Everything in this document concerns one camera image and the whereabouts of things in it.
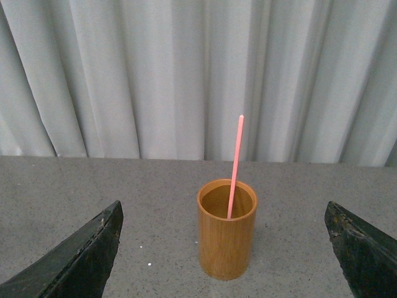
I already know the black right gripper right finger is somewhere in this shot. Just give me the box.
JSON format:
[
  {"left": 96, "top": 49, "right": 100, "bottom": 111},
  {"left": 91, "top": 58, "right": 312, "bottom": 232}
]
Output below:
[{"left": 324, "top": 201, "right": 396, "bottom": 297}]

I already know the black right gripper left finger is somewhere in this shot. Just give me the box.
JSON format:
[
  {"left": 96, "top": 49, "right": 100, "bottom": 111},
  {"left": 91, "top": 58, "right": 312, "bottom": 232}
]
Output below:
[{"left": 1, "top": 201, "right": 123, "bottom": 297}]

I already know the pink chopstick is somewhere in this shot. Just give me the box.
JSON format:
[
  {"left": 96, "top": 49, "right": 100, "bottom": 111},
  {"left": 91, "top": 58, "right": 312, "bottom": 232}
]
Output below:
[{"left": 227, "top": 115, "right": 244, "bottom": 219}]

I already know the brown wooden chopstick holder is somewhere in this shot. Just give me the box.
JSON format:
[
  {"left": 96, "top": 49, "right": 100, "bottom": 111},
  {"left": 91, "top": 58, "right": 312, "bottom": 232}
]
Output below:
[{"left": 197, "top": 179, "right": 258, "bottom": 281}]

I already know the white curtain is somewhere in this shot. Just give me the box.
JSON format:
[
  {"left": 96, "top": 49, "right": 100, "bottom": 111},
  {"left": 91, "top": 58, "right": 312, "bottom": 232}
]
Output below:
[{"left": 1, "top": 1, "right": 396, "bottom": 166}]

